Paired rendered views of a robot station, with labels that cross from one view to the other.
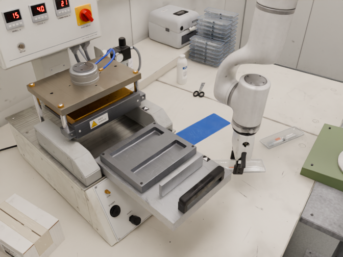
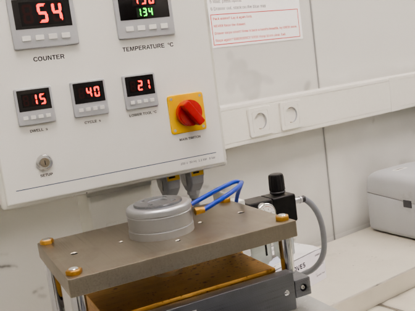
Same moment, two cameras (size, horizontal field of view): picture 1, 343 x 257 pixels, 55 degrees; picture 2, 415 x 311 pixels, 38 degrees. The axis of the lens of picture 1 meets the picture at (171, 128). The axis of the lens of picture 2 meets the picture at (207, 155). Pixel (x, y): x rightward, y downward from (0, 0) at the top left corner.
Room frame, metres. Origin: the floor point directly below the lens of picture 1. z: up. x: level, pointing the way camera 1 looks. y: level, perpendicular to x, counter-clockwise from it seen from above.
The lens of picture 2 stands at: (0.20, -0.08, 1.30)
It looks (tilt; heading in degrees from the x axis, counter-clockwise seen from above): 8 degrees down; 22
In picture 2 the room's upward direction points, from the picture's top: 7 degrees counter-clockwise
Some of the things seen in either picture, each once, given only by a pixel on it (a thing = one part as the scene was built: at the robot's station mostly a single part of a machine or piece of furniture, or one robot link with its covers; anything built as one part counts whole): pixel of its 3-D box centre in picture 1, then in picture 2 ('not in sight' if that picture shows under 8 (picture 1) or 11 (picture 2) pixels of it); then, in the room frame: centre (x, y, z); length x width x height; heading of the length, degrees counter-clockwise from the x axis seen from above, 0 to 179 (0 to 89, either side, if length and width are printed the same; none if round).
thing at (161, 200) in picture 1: (161, 165); not in sight; (0.62, 0.03, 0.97); 0.30 x 0.22 x 0.08; 46
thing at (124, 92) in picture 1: (90, 91); (173, 264); (0.84, 0.24, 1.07); 0.22 x 0.17 x 0.10; 136
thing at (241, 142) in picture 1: (242, 138); not in sight; (0.78, -0.22, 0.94); 0.10 x 0.08 x 0.11; 179
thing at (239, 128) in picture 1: (246, 123); not in sight; (0.77, -0.22, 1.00); 0.09 x 0.08 x 0.03; 179
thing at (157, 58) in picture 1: (142, 62); (350, 269); (1.62, 0.16, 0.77); 0.84 x 0.30 x 0.04; 146
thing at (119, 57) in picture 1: (119, 59); (269, 223); (1.09, 0.19, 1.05); 0.15 x 0.05 x 0.15; 136
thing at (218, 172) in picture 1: (202, 187); not in sight; (0.53, -0.07, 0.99); 0.15 x 0.02 x 0.04; 136
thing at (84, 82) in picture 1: (86, 80); (170, 243); (0.87, 0.26, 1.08); 0.31 x 0.24 x 0.13; 136
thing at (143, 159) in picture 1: (148, 153); not in sight; (0.66, 0.06, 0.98); 0.20 x 0.17 x 0.03; 136
